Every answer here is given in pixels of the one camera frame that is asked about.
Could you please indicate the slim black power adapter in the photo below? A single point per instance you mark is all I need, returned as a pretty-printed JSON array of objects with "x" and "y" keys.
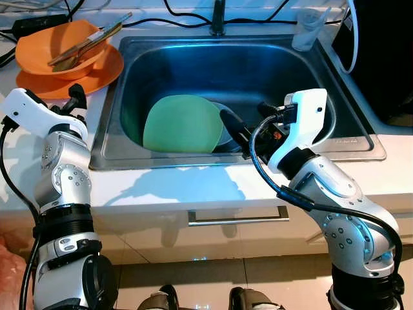
[{"x": 39, "y": 24}]

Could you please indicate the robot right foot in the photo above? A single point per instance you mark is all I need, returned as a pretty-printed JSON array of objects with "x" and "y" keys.
[{"x": 255, "y": 300}]

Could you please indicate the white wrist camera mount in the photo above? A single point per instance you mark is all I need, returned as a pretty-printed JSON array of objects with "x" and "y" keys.
[
  {"x": 29, "y": 113},
  {"x": 303, "y": 116}
]

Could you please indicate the black water dispenser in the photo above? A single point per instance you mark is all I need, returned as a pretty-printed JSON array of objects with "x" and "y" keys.
[{"x": 387, "y": 58}]

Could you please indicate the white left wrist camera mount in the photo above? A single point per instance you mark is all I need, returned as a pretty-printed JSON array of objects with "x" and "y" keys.
[{"x": 29, "y": 113}]

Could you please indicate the green plastic plate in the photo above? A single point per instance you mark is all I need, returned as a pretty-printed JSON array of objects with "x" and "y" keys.
[{"x": 184, "y": 126}]

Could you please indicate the white kitchen cabinet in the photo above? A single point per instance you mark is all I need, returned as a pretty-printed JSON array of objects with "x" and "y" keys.
[{"x": 226, "y": 244}]

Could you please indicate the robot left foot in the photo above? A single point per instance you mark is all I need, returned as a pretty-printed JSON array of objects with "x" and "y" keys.
[{"x": 158, "y": 300}]

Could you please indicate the orange plastic bowl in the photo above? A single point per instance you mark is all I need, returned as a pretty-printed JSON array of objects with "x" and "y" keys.
[{"x": 45, "y": 48}]

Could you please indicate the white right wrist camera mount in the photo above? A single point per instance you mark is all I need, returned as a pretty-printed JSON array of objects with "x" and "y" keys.
[{"x": 303, "y": 116}]

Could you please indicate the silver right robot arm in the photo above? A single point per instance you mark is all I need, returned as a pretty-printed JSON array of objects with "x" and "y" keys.
[{"x": 348, "y": 226}]

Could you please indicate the orange plastic plate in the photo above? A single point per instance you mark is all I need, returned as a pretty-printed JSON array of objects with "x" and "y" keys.
[{"x": 97, "y": 81}]

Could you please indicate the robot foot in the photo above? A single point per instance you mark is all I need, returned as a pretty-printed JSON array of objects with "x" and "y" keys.
[
  {"x": 158, "y": 300},
  {"x": 255, "y": 300}
]

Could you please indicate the clear drinking glass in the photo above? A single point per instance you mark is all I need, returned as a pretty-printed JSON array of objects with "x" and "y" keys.
[{"x": 310, "y": 32}]

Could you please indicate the gold metal utensil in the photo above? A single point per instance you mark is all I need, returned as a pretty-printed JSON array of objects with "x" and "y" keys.
[{"x": 119, "y": 19}]

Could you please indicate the clear glass bowl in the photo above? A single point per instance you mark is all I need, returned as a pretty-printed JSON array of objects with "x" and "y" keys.
[{"x": 233, "y": 119}]

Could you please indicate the red plastic bag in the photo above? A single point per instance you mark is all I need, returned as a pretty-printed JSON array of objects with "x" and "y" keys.
[{"x": 10, "y": 278}]

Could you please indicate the black faucet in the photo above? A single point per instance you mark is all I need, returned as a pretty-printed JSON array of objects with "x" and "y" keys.
[{"x": 217, "y": 19}]

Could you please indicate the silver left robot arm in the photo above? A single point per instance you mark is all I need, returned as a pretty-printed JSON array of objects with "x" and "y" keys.
[{"x": 61, "y": 174}]

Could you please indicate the stainless steel sink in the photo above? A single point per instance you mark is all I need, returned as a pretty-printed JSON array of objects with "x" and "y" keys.
[{"x": 258, "y": 71}]

